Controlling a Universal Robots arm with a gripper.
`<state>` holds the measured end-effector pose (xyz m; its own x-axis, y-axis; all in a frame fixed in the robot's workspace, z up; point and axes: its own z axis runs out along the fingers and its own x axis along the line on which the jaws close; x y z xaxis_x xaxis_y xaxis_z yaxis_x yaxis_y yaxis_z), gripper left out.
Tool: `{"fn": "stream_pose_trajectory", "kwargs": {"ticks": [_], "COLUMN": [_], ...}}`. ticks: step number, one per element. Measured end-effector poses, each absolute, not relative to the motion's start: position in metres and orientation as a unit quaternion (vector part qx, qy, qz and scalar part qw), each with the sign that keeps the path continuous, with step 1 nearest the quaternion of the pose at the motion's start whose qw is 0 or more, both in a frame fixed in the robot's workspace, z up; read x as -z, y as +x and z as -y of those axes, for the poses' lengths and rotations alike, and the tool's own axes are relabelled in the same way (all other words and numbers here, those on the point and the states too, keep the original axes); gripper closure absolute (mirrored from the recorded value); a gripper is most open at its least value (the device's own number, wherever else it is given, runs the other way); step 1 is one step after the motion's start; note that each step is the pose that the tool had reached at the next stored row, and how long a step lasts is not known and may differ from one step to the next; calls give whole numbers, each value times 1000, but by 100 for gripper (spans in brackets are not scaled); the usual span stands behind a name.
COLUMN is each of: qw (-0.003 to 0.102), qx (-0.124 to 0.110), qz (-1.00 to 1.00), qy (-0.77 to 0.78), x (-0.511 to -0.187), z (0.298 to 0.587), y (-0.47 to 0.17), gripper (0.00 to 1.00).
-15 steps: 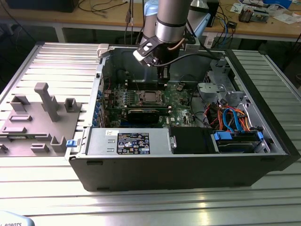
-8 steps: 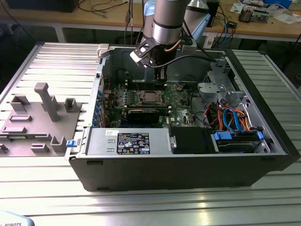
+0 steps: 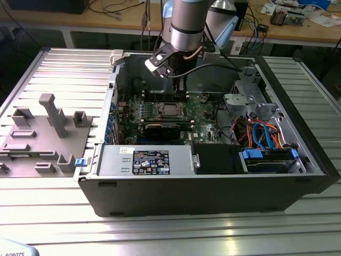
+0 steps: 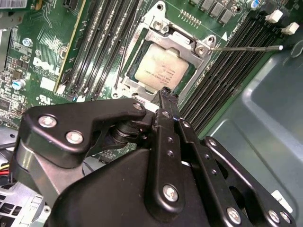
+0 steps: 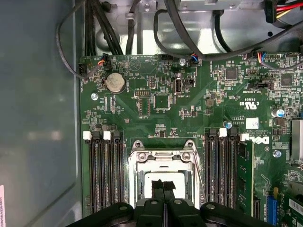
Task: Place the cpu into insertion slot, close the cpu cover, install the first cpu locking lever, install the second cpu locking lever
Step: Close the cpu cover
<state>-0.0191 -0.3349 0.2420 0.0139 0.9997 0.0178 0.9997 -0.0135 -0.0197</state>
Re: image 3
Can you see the hard disk in blue carrier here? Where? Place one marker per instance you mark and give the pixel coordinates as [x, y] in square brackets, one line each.
[251, 154]

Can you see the blue box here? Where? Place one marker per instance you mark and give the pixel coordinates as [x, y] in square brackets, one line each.
[314, 3]

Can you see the white papers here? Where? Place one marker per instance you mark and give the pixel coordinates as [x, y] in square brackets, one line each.
[325, 21]

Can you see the blue plastic case latch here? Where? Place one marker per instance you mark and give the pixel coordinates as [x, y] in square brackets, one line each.
[81, 162]

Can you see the thin metal locking lever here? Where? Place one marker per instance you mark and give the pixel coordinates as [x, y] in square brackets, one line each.
[155, 93]

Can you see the green motherboard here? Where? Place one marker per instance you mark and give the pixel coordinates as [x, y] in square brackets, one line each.
[203, 117]

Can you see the pale blue teach pendant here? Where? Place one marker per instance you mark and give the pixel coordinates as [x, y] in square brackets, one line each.
[13, 248]

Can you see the black drive bay box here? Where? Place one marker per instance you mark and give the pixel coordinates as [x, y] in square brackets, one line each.
[215, 160]

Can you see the grey plastic parts rack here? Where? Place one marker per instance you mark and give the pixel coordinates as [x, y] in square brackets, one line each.
[40, 149]

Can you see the black open PC case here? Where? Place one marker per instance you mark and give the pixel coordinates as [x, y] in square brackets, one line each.
[186, 197]

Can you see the wooden desk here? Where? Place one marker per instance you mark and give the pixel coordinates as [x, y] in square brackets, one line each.
[106, 20]

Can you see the grey power supply unit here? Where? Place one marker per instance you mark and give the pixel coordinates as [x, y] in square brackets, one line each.
[112, 160]

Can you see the grey metal drive cage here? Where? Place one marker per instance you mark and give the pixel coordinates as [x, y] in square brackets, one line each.
[234, 102]

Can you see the black graphics card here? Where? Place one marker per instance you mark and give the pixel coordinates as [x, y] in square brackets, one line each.
[160, 132]

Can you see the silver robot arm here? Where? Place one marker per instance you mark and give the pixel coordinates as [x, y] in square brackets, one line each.
[186, 26]

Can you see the loose cooler with fins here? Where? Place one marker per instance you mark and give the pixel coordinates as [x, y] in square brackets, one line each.
[278, 17]

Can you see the white labelled adapter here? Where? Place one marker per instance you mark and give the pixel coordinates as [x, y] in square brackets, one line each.
[236, 48]

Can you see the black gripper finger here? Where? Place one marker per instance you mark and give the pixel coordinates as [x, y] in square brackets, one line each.
[178, 98]

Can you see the black box on desk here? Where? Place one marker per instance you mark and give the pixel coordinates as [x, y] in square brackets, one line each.
[48, 5]

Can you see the CPU socket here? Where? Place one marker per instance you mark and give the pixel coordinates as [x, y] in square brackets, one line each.
[160, 116]

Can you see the white wrist camera on bracket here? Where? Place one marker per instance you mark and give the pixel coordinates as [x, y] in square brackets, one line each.
[153, 64]

